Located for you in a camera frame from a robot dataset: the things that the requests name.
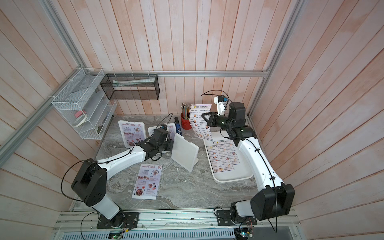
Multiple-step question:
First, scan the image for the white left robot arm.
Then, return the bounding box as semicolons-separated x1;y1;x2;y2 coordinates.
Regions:
72;125;173;229

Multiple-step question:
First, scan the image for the white menu holder front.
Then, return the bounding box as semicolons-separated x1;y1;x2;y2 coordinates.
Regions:
171;134;199;173

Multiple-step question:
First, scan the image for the white tape roll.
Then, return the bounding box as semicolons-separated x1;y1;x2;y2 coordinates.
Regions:
73;113;88;128

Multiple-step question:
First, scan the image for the white plastic tray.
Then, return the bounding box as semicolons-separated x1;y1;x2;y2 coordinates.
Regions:
204;132;253;184

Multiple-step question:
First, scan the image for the white menu holder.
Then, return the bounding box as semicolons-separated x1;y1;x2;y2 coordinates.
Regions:
148;123;177;140
171;134;199;173
119;120;147;149

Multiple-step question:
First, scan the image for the white menu holder left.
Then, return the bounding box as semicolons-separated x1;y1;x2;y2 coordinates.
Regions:
119;120;147;149

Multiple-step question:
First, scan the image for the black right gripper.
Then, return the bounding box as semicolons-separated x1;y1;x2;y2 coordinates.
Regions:
202;113;235;133

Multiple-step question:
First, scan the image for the pink eraser block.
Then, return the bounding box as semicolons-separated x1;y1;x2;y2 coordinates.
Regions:
74;111;86;118

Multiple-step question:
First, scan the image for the black mesh wall basket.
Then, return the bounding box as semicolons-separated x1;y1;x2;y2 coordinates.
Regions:
101;73;160;101

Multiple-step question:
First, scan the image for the white wire wall shelf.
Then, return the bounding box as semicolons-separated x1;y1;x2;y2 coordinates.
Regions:
52;68;117;140

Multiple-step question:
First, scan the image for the red metal bucket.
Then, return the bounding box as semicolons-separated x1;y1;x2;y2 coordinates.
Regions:
181;113;192;130

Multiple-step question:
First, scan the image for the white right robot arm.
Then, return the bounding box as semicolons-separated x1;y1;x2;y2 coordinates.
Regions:
201;100;295;225

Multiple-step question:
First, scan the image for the red special menu sheet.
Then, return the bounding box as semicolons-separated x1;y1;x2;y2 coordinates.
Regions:
132;164;163;200

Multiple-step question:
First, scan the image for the dim sum inn menu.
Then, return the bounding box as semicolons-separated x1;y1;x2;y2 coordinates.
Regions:
206;140;241;173
189;105;213;141

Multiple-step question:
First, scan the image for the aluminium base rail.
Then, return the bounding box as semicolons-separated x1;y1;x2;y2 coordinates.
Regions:
53;208;306;240

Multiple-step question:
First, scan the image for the white menu holder middle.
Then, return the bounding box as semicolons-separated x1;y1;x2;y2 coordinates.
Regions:
148;123;177;140

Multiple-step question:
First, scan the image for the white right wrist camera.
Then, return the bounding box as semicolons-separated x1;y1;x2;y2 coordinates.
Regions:
214;95;229;116

